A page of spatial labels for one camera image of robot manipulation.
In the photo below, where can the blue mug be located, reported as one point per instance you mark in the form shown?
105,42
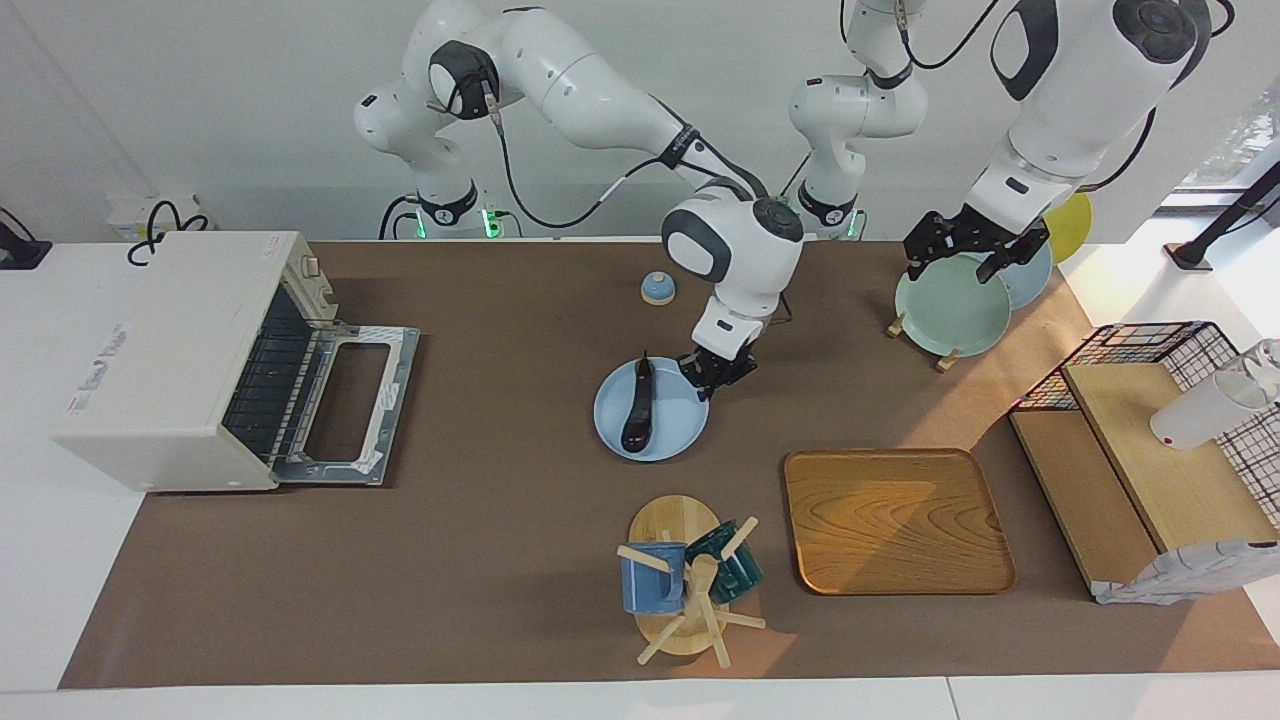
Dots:
650,590

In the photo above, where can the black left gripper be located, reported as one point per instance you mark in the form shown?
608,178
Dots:
985,235

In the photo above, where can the toaster oven glass door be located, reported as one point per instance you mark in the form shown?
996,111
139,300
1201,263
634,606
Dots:
395,390

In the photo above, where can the black device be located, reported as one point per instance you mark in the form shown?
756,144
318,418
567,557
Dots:
20,250

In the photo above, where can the wooden serving tray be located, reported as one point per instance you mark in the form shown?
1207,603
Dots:
890,520

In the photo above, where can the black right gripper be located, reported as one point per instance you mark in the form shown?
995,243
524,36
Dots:
720,365

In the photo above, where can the window with grey frame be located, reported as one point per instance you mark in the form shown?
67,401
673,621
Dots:
1240,140

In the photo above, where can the wooden plate rack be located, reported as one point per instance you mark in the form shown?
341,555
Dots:
945,360

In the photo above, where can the wooden mug tree stand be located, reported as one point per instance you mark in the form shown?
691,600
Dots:
675,520

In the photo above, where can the brown table mat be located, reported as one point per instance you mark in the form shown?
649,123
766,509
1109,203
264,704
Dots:
450,560

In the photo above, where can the white cup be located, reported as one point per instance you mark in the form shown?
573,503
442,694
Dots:
1200,415

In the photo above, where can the light blue racked plate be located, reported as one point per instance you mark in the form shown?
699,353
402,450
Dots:
1030,285

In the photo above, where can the dark purple eggplant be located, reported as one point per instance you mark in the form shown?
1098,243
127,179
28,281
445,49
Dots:
637,415

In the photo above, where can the small blue lid wooden knob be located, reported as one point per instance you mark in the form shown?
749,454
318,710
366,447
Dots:
657,290

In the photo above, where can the wooden step shelf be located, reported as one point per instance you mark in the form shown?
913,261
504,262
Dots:
1150,450

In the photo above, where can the dark green mug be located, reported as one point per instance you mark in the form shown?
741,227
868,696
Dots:
735,575

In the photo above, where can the pale green plate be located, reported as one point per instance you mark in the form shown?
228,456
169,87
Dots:
955,310

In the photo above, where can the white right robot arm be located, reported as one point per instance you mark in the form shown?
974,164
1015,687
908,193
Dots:
600,90

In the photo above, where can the white marbled cloth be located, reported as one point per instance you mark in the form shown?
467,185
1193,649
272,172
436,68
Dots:
1190,575

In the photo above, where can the white toaster oven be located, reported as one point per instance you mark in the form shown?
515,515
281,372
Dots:
170,340

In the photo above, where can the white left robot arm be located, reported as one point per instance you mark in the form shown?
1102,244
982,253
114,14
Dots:
1080,100

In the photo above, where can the yellow plate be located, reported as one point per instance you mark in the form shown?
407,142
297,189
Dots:
1072,225

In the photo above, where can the white power strip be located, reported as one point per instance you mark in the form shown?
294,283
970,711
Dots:
125,212

